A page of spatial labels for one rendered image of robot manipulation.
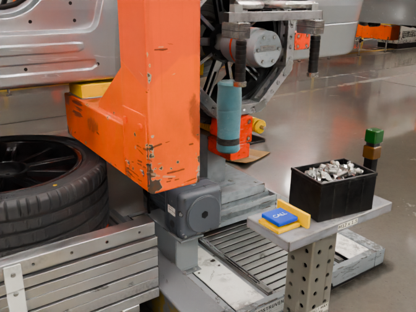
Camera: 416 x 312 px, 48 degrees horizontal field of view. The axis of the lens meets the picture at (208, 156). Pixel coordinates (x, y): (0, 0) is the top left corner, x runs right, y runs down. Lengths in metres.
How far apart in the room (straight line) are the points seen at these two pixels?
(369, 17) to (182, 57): 3.25
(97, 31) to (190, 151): 0.59
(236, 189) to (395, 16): 2.55
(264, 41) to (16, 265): 1.05
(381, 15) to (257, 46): 2.70
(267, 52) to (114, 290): 0.94
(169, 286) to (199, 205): 0.28
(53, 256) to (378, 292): 1.17
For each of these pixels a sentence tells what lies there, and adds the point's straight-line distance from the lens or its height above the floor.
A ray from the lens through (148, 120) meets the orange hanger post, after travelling 1.21.
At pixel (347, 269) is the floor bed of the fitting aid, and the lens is 1.88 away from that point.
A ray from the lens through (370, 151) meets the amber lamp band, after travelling 1.47.
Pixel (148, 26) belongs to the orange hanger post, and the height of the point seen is 0.96.
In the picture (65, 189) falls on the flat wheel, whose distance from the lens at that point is 1.41.
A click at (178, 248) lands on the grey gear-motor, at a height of 0.18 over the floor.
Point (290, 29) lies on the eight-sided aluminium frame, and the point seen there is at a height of 0.90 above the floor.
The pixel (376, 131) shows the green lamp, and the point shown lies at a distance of 1.45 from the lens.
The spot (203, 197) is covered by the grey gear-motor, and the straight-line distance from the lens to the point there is 1.58.
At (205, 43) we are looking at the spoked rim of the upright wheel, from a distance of 1.82.
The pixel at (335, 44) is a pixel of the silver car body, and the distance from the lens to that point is 2.41.
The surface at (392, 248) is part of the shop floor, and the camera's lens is 2.20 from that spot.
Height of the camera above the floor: 1.05
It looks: 20 degrees down
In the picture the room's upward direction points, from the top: 1 degrees clockwise
